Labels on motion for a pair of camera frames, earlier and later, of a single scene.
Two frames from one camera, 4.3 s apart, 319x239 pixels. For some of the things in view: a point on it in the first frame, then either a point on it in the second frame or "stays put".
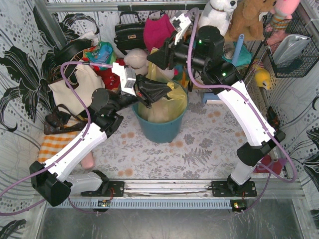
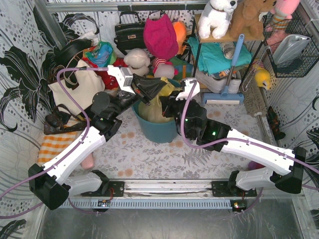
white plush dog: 217,13 stays put
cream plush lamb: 136,59 stays put
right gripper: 168,53 -> 170,106
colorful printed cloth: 103,52 stays put
